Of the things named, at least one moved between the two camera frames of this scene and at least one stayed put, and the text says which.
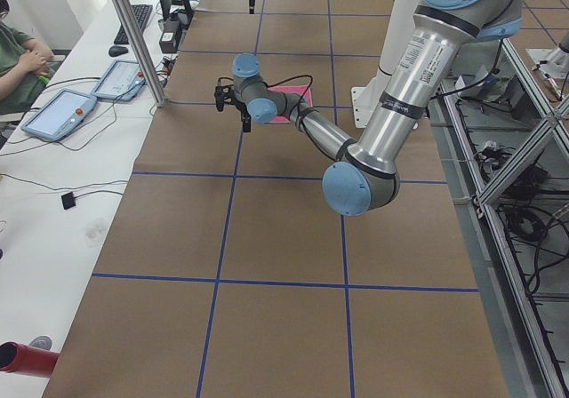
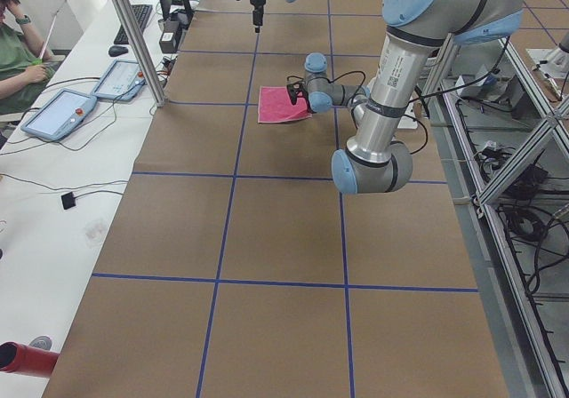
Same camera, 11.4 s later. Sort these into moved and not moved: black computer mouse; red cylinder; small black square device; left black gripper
Moved: left black gripper
Not moved: red cylinder; black computer mouse; small black square device
